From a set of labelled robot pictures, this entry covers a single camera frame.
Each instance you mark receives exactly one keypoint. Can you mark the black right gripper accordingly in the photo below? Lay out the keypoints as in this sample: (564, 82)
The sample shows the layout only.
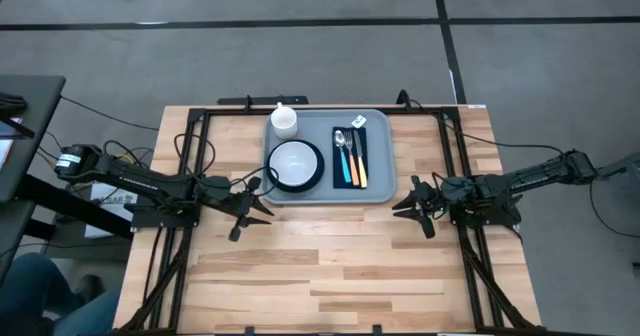
(428, 230)

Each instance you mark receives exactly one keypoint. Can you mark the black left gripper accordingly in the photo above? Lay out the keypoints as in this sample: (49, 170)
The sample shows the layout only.
(254, 183)

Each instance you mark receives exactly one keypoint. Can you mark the white ribbed bowl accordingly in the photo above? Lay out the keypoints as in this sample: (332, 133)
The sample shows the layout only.
(294, 163)

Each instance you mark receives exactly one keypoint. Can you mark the dark teal plate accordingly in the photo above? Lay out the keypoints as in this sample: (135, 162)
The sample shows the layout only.
(321, 167)

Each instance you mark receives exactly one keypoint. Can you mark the dark navy cloth napkin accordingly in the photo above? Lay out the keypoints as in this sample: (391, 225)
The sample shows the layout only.
(336, 166)

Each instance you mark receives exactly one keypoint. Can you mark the white mug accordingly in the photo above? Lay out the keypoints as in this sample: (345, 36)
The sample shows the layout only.
(284, 123)

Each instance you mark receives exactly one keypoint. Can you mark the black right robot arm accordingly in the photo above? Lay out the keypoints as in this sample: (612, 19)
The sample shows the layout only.
(525, 173)

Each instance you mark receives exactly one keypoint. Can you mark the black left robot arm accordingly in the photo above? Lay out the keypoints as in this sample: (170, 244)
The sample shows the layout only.
(140, 183)

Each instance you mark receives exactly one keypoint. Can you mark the grey plastic tray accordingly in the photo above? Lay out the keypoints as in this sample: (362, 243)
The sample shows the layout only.
(325, 198)

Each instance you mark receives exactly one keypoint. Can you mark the small white tag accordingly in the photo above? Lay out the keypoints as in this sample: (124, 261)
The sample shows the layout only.
(359, 121)

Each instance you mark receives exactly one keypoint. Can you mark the black bar with blue light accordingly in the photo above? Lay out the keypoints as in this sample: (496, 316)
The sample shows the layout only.
(270, 100)

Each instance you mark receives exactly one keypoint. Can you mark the black desk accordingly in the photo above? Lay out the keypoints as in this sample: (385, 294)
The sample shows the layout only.
(42, 126)

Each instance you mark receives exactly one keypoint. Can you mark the person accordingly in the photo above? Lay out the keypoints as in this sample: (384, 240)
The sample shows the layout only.
(30, 296)

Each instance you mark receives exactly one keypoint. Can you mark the white paper sheet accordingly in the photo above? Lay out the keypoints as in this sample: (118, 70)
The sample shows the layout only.
(5, 146)

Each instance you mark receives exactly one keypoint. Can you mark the black bundle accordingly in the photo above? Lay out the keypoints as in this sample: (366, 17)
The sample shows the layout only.
(10, 103)

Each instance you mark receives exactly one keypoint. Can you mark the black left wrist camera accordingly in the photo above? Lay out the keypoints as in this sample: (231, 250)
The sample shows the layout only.
(237, 201)

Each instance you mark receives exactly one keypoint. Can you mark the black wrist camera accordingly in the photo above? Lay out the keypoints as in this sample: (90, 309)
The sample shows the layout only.
(237, 201)
(435, 198)

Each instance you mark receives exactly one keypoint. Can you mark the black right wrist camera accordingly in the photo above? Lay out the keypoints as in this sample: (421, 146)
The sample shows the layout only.
(435, 198)

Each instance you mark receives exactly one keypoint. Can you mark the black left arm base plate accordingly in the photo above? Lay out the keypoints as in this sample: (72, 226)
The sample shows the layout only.
(165, 220)

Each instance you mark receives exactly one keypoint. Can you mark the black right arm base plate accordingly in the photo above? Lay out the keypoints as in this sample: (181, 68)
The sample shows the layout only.
(505, 216)

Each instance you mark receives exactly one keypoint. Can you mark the black aluminium table frame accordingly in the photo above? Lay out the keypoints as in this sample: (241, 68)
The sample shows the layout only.
(240, 111)

